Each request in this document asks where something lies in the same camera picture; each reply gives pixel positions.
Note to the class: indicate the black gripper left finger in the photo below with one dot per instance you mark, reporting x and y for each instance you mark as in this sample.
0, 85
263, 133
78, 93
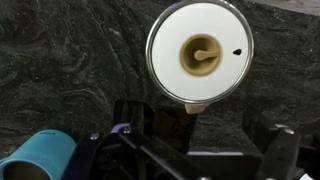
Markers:
110, 156

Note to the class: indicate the teal mug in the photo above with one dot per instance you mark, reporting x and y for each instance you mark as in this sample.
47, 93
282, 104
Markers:
43, 146

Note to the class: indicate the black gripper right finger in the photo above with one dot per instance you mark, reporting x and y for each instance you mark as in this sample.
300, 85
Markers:
280, 153

